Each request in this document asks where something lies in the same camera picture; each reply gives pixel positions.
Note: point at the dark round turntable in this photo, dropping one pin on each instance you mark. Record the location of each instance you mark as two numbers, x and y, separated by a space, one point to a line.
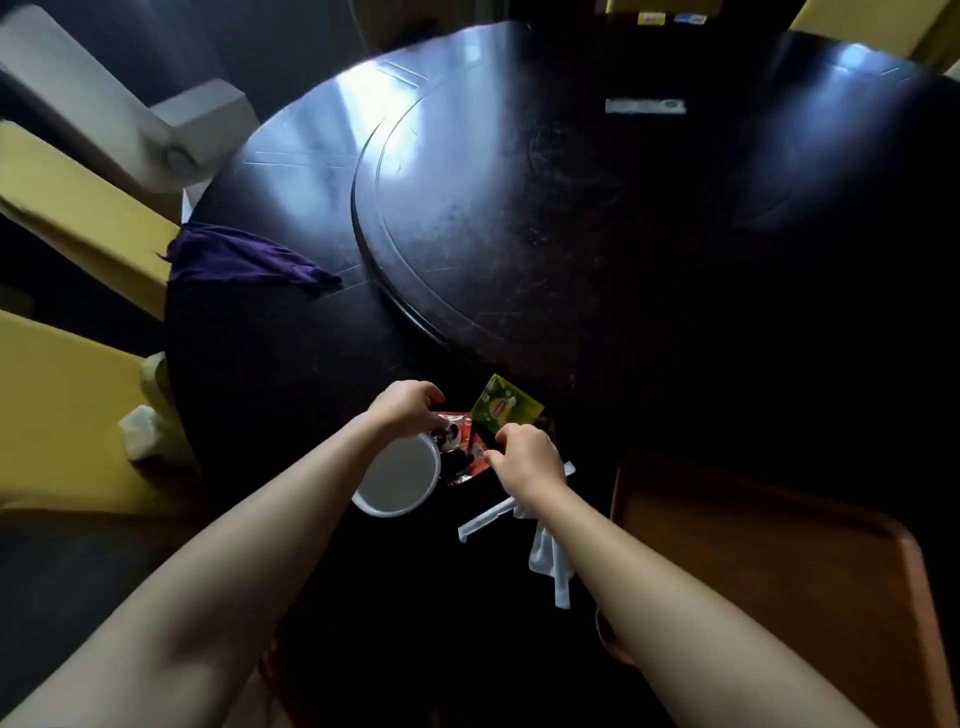
637 225

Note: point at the purple cloth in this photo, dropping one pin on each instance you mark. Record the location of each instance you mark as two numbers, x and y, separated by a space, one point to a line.
240 259

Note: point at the person's left fingers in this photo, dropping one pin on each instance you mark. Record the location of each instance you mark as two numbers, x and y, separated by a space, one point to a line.
431 397

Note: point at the green tea sachet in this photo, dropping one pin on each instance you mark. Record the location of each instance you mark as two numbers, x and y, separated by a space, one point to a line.
504 405

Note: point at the person's right forearm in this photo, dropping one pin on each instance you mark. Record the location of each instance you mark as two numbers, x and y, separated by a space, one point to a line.
675 630

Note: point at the brown tray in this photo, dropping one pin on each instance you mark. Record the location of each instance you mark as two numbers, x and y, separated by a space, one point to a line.
780 592

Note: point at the grey white chair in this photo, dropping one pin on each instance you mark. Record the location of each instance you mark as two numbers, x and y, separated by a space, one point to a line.
127 112

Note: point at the white cup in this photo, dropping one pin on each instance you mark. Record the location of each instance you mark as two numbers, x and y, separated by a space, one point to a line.
397 478

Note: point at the person's left forearm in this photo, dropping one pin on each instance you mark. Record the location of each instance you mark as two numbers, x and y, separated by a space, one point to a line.
225 585

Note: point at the white crumpled tissue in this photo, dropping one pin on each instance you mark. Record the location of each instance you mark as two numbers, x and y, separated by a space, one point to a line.
144 435

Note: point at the white plastic stirrer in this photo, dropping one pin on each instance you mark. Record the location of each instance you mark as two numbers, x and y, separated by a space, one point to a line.
487 519

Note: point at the person's left hand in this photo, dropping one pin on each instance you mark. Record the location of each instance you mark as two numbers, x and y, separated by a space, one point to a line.
403 409

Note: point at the red drink sachet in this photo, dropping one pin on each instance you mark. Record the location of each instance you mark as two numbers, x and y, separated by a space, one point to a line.
463 448

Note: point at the white plastic spoon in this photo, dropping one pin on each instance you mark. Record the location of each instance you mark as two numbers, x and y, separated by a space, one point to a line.
546 559

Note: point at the white card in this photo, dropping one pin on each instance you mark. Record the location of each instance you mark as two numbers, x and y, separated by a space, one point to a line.
645 106

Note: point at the yellow chair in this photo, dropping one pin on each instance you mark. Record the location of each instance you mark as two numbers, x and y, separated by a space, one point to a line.
877 26
67 420
664 6
82 217

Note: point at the person's right hand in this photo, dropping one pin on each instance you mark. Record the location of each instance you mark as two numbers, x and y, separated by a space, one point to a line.
529 463

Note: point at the person's right thumb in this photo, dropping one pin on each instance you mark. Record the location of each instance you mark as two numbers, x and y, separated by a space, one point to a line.
495 457

